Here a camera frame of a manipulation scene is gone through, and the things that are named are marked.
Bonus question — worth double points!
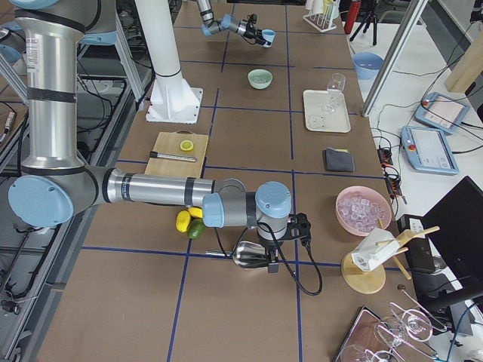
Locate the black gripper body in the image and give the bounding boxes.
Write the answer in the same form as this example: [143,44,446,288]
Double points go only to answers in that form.
[257,222,287,249]
[241,14,264,42]

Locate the light blue plastic cup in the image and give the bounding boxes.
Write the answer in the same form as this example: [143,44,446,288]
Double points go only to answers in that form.
[262,30,276,44]

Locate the green ceramic bowl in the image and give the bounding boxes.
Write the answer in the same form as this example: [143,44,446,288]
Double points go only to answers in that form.
[248,69,273,90]

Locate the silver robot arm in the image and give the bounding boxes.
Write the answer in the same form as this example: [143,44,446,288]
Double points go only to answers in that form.
[8,1,294,272]
[196,0,275,48]

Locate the steel ice scoop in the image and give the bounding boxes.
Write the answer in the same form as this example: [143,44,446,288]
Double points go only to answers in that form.
[205,241,269,269]

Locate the pink bowl with ice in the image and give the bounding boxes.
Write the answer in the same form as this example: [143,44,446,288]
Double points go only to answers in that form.
[335,186,392,236]

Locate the blue bowl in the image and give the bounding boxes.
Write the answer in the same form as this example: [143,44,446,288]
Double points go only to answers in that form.
[352,52,384,80]

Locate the white cup rack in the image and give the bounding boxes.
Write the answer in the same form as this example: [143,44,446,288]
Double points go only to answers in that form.
[303,0,340,33]

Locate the green lime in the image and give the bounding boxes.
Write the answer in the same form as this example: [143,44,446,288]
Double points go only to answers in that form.
[186,219,205,240]

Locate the yellow lemon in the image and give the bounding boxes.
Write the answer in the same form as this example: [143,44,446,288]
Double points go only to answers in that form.
[175,210,192,233]
[188,207,203,219]

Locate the clear wine glass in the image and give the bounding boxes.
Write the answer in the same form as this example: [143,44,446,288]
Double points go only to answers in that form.
[323,72,346,114]

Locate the red bottle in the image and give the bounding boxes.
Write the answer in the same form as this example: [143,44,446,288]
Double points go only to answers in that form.
[344,0,361,35]

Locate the cream bear tray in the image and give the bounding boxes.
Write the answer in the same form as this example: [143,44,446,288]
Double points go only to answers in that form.
[303,90,351,133]

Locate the wooden stand with carton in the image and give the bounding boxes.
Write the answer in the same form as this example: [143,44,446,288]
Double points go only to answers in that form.
[341,226,440,294]

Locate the black tripod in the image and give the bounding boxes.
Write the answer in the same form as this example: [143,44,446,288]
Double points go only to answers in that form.
[349,10,378,46]

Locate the half lemon slice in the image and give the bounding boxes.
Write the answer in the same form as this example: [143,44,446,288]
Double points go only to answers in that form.
[180,140,195,152]

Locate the wooden cutting board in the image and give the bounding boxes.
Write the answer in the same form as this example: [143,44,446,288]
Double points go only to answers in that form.
[144,132,209,178]

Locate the glass rack with glasses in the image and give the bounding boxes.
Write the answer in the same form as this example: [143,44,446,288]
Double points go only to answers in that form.
[333,285,448,361]

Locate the near teach pendant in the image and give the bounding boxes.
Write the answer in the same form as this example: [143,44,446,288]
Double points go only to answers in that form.
[401,126,460,175]

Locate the teach pendant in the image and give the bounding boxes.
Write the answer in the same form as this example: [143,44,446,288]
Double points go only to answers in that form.
[414,92,470,134]
[401,126,460,175]

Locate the far teach pendant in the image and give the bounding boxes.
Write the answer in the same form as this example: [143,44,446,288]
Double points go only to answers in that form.
[414,92,470,134]

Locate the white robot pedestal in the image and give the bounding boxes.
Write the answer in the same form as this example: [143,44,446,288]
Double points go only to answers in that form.
[135,0,203,124]

